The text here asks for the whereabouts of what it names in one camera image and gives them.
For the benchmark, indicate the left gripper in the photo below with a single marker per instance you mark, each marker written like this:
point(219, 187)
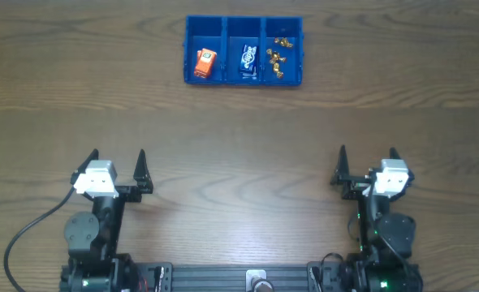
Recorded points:
point(128, 194)

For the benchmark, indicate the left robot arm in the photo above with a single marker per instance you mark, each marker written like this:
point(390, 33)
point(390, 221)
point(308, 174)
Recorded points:
point(101, 227)

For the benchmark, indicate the mounting rail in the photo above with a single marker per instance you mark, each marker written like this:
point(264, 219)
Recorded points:
point(223, 277)

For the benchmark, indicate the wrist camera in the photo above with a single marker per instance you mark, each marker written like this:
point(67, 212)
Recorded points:
point(391, 176)
point(97, 178)

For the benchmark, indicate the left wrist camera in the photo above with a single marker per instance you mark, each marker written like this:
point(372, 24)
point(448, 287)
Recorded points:
point(97, 178)

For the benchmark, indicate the gold candy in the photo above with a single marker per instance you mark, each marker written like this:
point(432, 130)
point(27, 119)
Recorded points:
point(279, 72)
point(283, 42)
point(274, 57)

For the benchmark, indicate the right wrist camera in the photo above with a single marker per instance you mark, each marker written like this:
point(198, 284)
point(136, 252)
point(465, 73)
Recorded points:
point(391, 176)

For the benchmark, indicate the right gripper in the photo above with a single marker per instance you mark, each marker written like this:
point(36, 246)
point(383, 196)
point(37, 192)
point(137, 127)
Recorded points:
point(355, 188)

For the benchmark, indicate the blue tray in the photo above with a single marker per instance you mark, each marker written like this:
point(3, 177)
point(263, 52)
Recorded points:
point(243, 28)

